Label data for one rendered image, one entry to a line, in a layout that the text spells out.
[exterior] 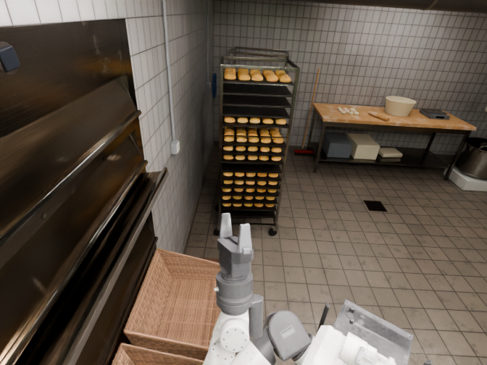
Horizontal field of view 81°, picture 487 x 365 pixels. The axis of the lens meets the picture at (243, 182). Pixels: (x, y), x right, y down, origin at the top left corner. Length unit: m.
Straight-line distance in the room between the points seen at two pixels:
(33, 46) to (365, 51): 4.68
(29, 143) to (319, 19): 4.44
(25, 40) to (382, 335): 1.20
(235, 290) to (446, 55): 5.34
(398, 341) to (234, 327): 0.50
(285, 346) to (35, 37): 1.03
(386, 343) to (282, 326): 0.29
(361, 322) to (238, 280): 0.45
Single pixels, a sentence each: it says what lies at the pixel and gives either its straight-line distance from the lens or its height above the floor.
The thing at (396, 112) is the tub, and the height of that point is 0.95.
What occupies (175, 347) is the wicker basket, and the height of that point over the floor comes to 0.74.
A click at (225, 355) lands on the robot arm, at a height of 1.45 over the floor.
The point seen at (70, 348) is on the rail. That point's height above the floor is 1.44.
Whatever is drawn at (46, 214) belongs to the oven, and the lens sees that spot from 0.96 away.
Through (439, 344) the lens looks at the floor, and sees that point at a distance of 3.00.
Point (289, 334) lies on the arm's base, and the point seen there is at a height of 1.40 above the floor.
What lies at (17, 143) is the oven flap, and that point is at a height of 1.85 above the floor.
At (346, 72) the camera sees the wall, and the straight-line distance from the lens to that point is 5.13.
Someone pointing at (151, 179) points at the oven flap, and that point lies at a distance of 1.51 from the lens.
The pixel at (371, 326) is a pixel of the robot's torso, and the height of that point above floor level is 1.39.
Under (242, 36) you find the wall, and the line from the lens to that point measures 4.83.
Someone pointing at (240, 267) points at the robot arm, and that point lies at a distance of 0.66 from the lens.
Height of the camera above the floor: 2.16
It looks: 31 degrees down
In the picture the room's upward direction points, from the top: 4 degrees clockwise
